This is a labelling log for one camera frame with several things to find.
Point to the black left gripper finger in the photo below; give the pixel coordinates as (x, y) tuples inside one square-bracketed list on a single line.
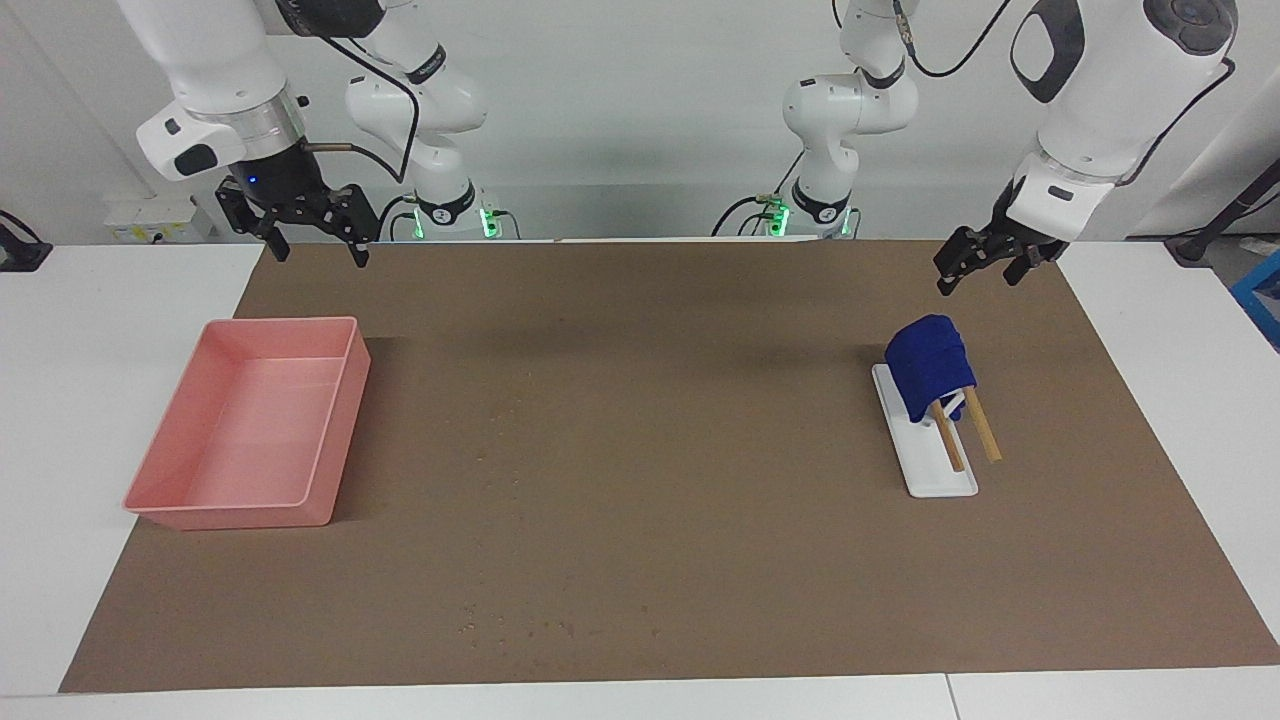
[(960, 260), (1022, 266)]

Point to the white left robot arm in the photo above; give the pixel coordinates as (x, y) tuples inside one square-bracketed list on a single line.
[(1120, 90)]

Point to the brown table mat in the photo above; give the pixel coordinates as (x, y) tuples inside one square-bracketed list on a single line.
[(650, 450)]

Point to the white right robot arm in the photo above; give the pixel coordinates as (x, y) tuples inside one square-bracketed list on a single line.
[(220, 60)]

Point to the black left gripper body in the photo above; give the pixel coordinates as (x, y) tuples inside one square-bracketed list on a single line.
[(1020, 238)]

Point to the black clamp mount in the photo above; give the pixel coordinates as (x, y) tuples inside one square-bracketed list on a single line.
[(20, 252)]

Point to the white wall socket box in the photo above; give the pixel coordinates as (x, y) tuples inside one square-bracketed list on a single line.
[(150, 220)]

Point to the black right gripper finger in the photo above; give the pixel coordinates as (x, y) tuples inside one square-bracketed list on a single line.
[(360, 230), (277, 235)]

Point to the black tripod leg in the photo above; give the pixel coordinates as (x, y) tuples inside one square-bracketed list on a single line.
[(1215, 220)]

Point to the pink plastic tray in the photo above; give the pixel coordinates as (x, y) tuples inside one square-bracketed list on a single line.
[(250, 430)]

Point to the white rack with wooden rods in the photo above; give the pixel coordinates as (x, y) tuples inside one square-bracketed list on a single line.
[(925, 460)]

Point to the blue crate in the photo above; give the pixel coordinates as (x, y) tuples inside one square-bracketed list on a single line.
[(1262, 295)]

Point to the dark blue towel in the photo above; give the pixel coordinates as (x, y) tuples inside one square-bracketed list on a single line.
[(930, 360)]

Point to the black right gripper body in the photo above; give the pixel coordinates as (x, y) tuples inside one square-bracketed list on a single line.
[(280, 185)]

